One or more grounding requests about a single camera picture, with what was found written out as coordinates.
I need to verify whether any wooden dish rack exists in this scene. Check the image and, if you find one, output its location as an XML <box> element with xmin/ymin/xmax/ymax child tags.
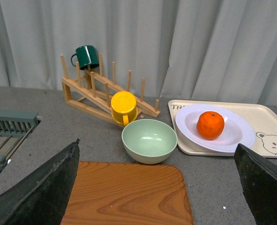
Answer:
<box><xmin>60</xmin><ymin>53</ymin><xmax>161</xmax><ymax>128</ymax></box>

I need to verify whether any beige bear tray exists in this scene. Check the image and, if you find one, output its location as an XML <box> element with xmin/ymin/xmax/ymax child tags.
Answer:
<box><xmin>168</xmin><ymin>100</ymin><xmax>277</xmax><ymax>158</ymax></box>

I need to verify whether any dark green mug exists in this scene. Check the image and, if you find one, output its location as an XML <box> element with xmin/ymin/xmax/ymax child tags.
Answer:
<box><xmin>70</xmin><ymin>45</ymin><xmax>99</xmax><ymax>70</ymax></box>

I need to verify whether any orange fruit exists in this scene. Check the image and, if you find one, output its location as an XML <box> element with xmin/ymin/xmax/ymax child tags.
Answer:
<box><xmin>196</xmin><ymin>111</ymin><xmax>225</xmax><ymax>140</ymax></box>

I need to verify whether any yellow mug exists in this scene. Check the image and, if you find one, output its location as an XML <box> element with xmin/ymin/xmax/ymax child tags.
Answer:
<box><xmin>111</xmin><ymin>91</ymin><xmax>138</xmax><ymax>126</ymax></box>

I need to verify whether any wooden cutting board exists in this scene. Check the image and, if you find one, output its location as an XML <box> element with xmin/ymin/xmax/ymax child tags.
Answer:
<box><xmin>62</xmin><ymin>161</ymin><xmax>194</xmax><ymax>225</ymax></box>

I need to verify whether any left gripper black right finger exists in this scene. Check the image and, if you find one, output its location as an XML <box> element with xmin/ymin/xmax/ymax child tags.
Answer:
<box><xmin>234</xmin><ymin>143</ymin><xmax>277</xmax><ymax>225</ymax></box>

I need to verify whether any light green bowl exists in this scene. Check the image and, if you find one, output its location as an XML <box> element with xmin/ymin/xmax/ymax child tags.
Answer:
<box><xmin>121</xmin><ymin>119</ymin><xmax>178</xmax><ymax>164</ymax></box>

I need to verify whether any white ribbed plate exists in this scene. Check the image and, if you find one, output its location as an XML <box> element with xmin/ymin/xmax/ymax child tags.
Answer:
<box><xmin>175</xmin><ymin>104</ymin><xmax>255</xmax><ymax>153</ymax></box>

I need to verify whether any grey metal drying rack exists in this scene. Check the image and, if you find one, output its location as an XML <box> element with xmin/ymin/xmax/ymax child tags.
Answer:
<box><xmin>0</xmin><ymin>109</ymin><xmax>40</xmax><ymax>174</ymax></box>

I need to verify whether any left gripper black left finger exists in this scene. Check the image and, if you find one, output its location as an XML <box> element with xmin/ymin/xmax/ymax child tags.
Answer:
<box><xmin>0</xmin><ymin>140</ymin><xmax>80</xmax><ymax>225</ymax></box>

